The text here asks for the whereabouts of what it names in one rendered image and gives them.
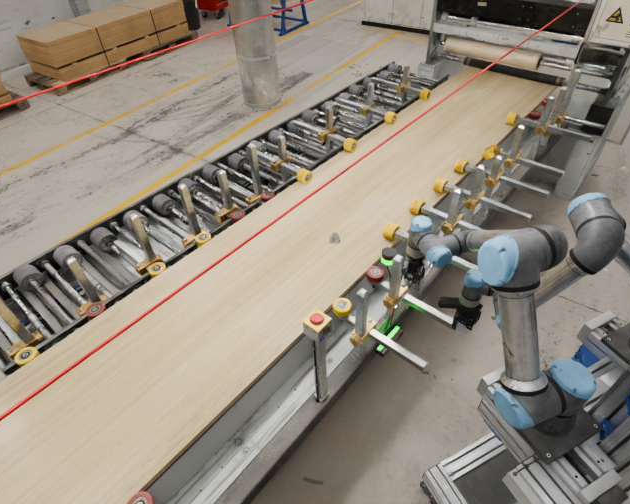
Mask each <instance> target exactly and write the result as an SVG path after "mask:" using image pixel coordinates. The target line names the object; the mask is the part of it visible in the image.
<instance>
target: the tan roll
mask: <svg viewBox="0 0 630 504"><path fill-rule="evenodd" d="M436 44H439V45H444V50H445V51H446V52H450V53H455V54H460V55H464V56H469V57H474V58H478V59H483V60H488V61H493V62H495V61H497V60H498V59H499V58H501V57H502V56H504V55H505V54H506V53H508V52H509V51H511V50H512V49H513V48H509V47H504V46H499V45H494V44H488V43H483V42H478V41H473V40H467V39H462V38H457V37H452V36H449V37H448V38H447V39H446V41H442V40H437V41H436ZM542 55H543V54H540V53H535V52H530V51H525V50H520V49H515V50H514V51H512V52H511V53H509V54H508V55H507V56H505V57H504V58H502V59H501V60H500V61H498V62H497V63H502V64H507V65H511V66H516V67H521V68H526V69H530V70H535V71H536V70H538V68H539V67H540V65H542V66H547V67H552V68H556V69H561V70H566V71H572V68H573V66H568V65H563V64H558V63H553V62H548V61H543V60H541V57H542Z"/></svg>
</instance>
